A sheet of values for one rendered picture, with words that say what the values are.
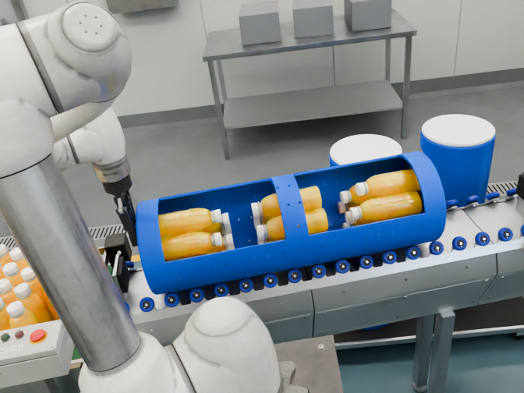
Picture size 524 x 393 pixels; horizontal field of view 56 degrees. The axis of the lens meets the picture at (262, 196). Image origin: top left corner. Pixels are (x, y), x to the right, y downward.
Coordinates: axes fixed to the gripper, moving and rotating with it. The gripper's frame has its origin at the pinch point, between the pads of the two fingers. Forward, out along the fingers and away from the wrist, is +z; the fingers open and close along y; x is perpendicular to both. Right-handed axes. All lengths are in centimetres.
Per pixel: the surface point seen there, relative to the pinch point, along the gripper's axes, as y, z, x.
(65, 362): 30.9, 12.8, -18.6
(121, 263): -2.6, 11.5, -7.2
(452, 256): 10, 23, 94
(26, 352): 31.2, 6.1, -25.5
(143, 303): 8.6, 19.0, -1.6
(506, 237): 9, 20, 111
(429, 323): -6, 72, 97
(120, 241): -20.7, 16.0, -10.3
